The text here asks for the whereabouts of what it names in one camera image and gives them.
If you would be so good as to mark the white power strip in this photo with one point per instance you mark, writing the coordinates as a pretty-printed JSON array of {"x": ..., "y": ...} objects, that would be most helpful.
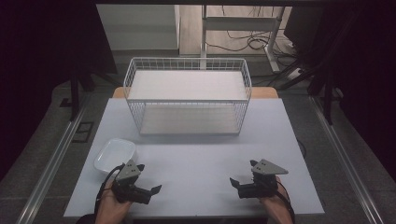
[{"x": 294, "y": 73}]

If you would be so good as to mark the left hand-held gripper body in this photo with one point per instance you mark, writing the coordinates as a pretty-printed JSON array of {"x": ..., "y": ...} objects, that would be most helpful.
[{"x": 129, "y": 189}]

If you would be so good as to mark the white cabinet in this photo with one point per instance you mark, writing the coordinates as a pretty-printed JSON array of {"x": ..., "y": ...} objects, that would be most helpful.
[{"x": 140, "y": 28}]

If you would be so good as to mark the person's right hand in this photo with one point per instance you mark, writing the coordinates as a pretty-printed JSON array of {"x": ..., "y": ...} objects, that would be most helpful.
[{"x": 275, "y": 203}]

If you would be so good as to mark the person's left hand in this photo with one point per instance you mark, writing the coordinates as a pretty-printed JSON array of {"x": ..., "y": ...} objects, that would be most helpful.
[{"x": 110, "y": 205}]

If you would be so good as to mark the black metal stand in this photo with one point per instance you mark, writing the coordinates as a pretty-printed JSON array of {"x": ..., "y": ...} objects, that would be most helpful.
[
  {"x": 327, "y": 93},
  {"x": 74, "y": 93}
]

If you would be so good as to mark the white rectangular dish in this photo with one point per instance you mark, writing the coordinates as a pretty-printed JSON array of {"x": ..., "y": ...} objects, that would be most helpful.
[{"x": 115, "y": 154}]

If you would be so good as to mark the white metal desk frame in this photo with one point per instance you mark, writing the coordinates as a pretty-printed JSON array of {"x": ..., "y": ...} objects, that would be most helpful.
[{"x": 239, "y": 23}]

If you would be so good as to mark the black floor socket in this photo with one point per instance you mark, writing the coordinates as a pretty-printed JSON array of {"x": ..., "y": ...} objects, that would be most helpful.
[
  {"x": 65, "y": 102},
  {"x": 83, "y": 131}
]

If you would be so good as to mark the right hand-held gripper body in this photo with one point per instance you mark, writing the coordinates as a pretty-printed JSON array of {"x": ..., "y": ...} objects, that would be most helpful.
[{"x": 261, "y": 188}]

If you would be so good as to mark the silver metal floor rail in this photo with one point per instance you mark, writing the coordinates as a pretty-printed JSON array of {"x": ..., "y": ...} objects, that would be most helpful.
[
  {"x": 342, "y": 155},
  {"x": 49, "y": 161}
]

